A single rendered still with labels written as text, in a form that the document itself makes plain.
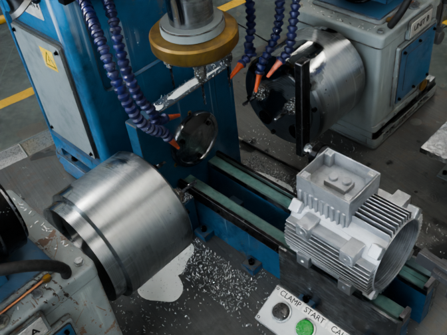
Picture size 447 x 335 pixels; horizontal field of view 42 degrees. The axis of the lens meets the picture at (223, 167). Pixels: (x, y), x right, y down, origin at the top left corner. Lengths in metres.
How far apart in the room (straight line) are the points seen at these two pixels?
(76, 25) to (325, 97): 0.58
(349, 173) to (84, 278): 0.53
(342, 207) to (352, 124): 0.62
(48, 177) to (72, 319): 0.78
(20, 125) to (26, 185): 1.70
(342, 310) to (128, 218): 0.48
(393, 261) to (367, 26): 0.60
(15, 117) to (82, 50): 2.27
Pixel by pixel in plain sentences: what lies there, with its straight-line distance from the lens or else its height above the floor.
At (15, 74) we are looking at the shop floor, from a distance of 3.91.
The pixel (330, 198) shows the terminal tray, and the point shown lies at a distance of 1.07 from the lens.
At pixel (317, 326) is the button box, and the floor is 1.07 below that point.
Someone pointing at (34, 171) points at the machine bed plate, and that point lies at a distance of 1.79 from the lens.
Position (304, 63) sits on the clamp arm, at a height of 1.25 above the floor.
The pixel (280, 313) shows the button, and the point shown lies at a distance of 0.99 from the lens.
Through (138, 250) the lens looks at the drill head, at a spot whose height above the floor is 1.08.
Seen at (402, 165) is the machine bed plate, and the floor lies 0.80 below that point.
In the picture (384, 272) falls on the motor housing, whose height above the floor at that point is 0.94.
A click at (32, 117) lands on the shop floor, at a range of 3.46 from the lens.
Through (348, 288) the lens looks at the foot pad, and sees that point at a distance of 1.14.
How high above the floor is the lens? 1.91
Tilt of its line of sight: 43 degrees down
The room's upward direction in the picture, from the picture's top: 8 degrees counter-clockwise
